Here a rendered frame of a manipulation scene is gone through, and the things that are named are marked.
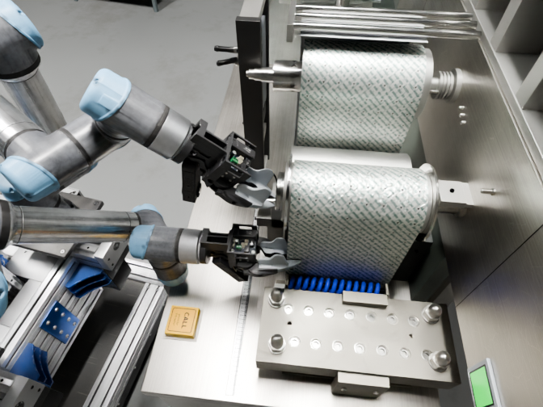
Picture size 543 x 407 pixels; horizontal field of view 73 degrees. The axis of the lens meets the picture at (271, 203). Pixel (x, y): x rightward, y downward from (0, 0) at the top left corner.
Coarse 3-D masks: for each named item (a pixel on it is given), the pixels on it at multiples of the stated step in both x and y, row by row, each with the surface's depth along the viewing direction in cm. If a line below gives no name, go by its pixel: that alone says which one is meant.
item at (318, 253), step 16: (288, 240) 73; (304, 240) 73; (320, 240) 72; (336, 240) 72; (352, 240) 71; (368, 240) 70; (288, 256) 79; (304, 256) 78; (320, 256) 77; (336, 256) 77; (352, 256) 76; (368, 256) 75; (384, 256) 75; (400, 256) 74; (288, 272) 85; (304, 272) 84; (320, 272) 83; (336, 272) 82; (352, 272) 81; (368, 272) 81; (384, 272) 80
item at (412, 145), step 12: (408, 132) 109; (408, 144) 108; (420, 144) 97; (420, 156) 96; (432, 252) 83; (420, 264) 90; (432, 264) 82; (444, 264) 78; (420, 276) 89; (432, 276) 83; (444, 276) 82; (420, 288) 88; (432, 288) 88; (420, 300) 94
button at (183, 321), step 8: (176, 312) 90; (184, 312) 90; (192, 312) 90; (168, 320) 89; (176, 320) 89; (184, 320) 89; (192, 320) 89; (168, 328) 88; (176, 328) 88; (184, 328) 88; (192, 328) 88; (176, 336) 88; (184, 336) 88; (192, 336) 87
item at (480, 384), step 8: (480, 368) 57; (472, 376) 59; (480, 376) 57; (472, 384) 59; (480, 384) 57; (488, 384) 55; (480, 392) 56; (488, 392) 54; (480, 400) 56; (488, 400) 54
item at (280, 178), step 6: (282, 174) 69; (282, 180) 68; (276, 186) 68; (282, 186) 68; (276, 192) 68; (282, 192) 68; (276, 198) 68; (282, 198) 68; (276, 204) 69; (276, 210) 71
